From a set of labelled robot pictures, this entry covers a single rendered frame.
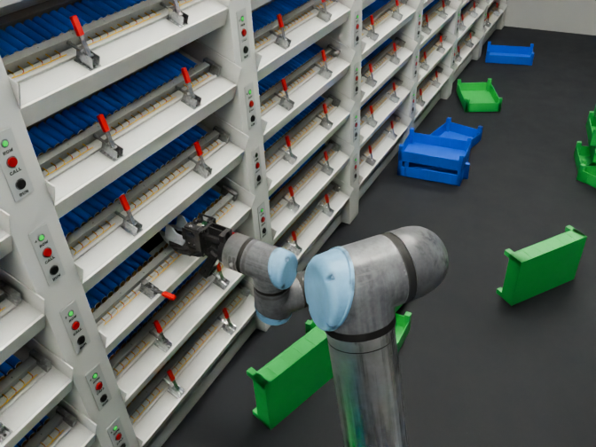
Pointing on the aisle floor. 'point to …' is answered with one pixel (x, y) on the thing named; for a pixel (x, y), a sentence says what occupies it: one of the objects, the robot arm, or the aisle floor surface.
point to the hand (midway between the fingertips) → (167, 232)
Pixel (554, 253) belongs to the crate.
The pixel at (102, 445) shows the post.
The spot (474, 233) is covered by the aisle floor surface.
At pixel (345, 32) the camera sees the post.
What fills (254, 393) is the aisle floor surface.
